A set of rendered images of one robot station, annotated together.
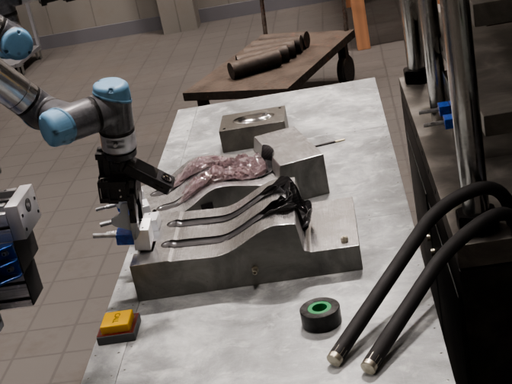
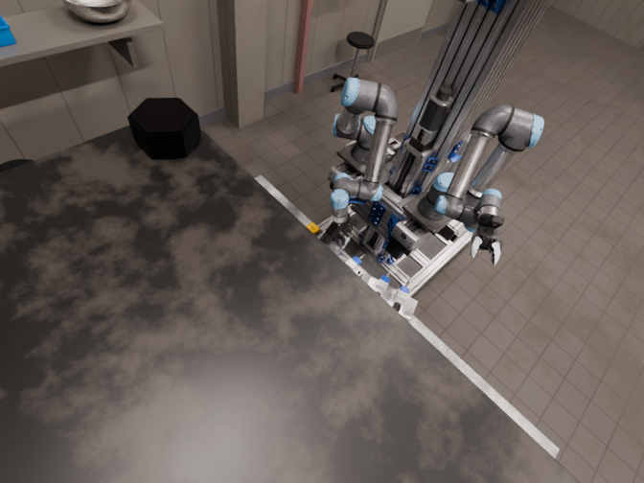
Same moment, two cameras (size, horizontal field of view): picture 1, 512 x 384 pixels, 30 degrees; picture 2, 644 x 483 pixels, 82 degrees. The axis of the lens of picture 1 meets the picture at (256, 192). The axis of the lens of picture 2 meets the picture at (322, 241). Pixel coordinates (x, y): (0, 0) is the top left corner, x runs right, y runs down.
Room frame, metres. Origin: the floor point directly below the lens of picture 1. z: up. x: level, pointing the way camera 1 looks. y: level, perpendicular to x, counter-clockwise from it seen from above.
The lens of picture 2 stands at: (2.38, -0.73, 2.43)
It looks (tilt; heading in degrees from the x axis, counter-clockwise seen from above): 54 degrees down; 117
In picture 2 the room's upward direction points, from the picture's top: 15 degrees clockwise
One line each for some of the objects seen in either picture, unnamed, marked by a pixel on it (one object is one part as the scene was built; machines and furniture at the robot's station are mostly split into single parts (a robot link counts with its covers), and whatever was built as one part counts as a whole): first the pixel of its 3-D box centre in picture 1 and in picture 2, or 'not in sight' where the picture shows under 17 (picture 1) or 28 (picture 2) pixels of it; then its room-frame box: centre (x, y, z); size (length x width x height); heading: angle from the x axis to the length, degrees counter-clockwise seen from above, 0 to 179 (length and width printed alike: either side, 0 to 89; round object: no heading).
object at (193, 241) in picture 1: (235, 212); not in sight; (1.99, 0.05, 0.92); 0.35 x 0.16 x 0.09; 83
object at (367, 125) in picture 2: not in sight; (370, 131); (1.71, 0.81, 1.20); 0.13 x 0.12 x 0.14; 33
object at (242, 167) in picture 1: (218, 168); not in sight; (2.34, 0.08, 0.90); 0.26 x 0.18 x 0.08; 101
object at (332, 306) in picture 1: (321, 315); not in sight; (1.64, -0.08, 0.82); 0.08 x 0.08 x 0.04
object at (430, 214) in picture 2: not in sight; (434, 203); (2.21, 0.75, 1.09); 0.15 x 0.15 x 0.10
